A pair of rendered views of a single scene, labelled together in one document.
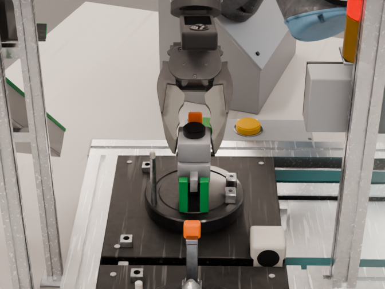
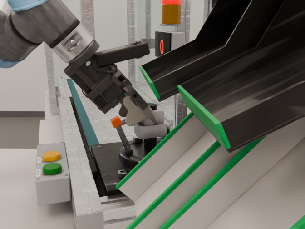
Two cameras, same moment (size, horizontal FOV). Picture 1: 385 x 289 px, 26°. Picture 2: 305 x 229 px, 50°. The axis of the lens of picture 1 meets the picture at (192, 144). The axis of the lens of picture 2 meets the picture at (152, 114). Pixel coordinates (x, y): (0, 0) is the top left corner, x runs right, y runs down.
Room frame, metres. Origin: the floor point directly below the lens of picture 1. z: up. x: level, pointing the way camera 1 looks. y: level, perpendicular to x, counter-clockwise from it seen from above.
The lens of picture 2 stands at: (1.16, 0.66, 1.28)
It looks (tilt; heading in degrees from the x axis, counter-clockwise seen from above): 16 degrees down; 252
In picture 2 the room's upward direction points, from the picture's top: straight up
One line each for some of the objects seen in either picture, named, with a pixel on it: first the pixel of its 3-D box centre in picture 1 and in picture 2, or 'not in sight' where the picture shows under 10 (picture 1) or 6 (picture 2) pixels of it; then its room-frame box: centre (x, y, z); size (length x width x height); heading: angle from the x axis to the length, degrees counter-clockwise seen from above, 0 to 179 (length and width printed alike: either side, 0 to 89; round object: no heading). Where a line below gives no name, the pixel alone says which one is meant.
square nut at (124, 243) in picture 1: (126, 241); not in sight; (0.86, 0.09, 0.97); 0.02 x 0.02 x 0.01; 89
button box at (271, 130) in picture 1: (247, 144); (52, 169); (1.17, -0.09, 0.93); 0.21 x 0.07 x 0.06; 89
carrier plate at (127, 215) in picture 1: (194, 207); (150, 161); (0.95, 0.00, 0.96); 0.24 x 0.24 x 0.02; 89
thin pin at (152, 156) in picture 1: (153, 178); (171, 138); (0.92, 0.05, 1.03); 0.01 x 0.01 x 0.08
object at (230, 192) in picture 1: (230, 195); not in sight; (0.93, -0.05, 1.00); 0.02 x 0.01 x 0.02; 179
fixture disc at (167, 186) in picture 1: (194, 196); (150, 153); (0.95, 0.00, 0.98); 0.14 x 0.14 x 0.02
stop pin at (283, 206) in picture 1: (282, 216); not in sight; (0.95, -0.13, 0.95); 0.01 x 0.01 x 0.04; 89
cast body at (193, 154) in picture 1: (194, 152); (154, 119); (0.94, 0.00, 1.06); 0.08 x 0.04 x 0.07; 179
